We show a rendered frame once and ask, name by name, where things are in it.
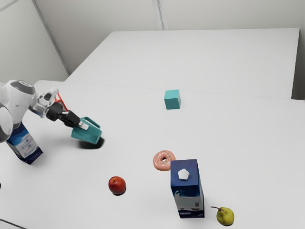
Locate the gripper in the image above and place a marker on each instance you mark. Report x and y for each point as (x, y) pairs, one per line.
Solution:
(55, 112)

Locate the teal faceted mug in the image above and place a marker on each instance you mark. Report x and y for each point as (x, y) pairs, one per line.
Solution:
(85, 135)

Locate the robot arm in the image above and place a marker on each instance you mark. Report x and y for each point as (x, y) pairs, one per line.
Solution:
(16, 97)

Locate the blue and white carton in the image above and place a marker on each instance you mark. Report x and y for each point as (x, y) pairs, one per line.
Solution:
(25, 145)

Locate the red apple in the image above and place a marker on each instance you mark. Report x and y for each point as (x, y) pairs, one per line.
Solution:
(117, 185)

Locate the pink sprinkled donut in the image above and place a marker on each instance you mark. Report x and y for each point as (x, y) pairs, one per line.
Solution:
(158, 164)

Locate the teal cube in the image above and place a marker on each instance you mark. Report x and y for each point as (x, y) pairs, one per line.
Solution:
(172, 100)

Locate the blue carton with white cap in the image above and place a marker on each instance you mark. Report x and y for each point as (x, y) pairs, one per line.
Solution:
(187, 195)

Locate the yellow-green pear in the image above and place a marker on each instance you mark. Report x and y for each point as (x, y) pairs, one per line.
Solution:
(226, 216)

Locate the orange angular frame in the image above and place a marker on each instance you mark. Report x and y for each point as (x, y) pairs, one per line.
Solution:
(61, 100)

